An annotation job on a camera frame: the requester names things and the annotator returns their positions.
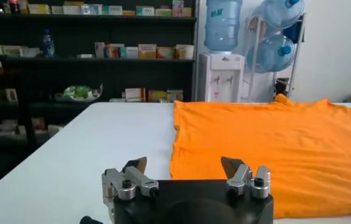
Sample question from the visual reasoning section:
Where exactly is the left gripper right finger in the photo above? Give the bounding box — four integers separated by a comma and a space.
220, 156, 272, 200

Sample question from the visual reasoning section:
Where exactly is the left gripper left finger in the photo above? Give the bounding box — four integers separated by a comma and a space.
102, 156, 159, 201

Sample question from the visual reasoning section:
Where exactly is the orange t-shirt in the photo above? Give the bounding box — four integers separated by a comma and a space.
169, 93, 351, 219

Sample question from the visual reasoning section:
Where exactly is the large white table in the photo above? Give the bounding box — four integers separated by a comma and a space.
0, 102, 351, 224

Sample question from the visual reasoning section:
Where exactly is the red white medicine box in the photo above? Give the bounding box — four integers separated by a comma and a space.
125, 87, 147, 103

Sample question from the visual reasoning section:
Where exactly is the yellow green medicine box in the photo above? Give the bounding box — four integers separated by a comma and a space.
147, 89, 168, 103

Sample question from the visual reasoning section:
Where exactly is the grey green medicine box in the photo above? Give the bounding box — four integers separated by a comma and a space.
166, 88, 184, 103

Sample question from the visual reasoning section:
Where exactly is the white metal jug rack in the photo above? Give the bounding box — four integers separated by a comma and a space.
241, 13, 307, 103

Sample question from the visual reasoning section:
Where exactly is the white water dispenser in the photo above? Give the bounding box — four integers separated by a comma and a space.
197, 52, 246, 103

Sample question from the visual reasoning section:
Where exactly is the bowl with green fruit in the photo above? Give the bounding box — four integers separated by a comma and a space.
54, 83, 104, 103

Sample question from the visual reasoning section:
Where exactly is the blue water jug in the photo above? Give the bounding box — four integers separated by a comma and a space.
246, 33, 297, 74
204, 0, 243, 53
252, 0, 306, 37

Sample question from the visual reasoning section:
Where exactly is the yellow white medicine box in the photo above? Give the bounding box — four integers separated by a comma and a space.
27, 3, 51, 15
137, 44, 158, 60

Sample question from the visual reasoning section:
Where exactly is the orange white medicine box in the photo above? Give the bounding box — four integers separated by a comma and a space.
104, 43, 125, 59

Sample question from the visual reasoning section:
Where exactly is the orange green medicine box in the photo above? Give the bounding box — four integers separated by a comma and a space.
156, 46, 176, 60

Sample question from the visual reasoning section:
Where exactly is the white pink medicine box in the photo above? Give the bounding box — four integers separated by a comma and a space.
94, 41, 106, 59

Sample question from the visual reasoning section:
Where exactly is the white paper cup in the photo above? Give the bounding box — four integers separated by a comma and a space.
175, 44, 195, 60

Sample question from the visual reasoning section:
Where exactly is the black shelf unit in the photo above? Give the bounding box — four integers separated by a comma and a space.
0, 0, 198, 144

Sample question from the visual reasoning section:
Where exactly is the blue drink bottle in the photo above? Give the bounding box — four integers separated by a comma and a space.
40, 29, 56, 58

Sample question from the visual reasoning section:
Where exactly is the white open tray box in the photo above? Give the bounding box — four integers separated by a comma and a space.
19, 47, 42, 58

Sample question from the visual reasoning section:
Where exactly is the green white medicine box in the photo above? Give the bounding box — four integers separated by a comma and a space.
135, 5, 155, 16
154, 8, 173, 18

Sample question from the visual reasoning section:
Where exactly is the blue white medicine box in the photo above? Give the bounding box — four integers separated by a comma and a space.
80, 3, 103, 15

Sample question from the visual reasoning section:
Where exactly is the pale green medicine box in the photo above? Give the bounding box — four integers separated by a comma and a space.
1, 45, 23, 58

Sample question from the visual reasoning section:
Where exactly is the tall pink blue box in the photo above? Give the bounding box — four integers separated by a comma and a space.
172, 0, 184, 18

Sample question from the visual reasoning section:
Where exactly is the cola bottle red cap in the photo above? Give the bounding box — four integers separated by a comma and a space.
7, 0, 21, 15

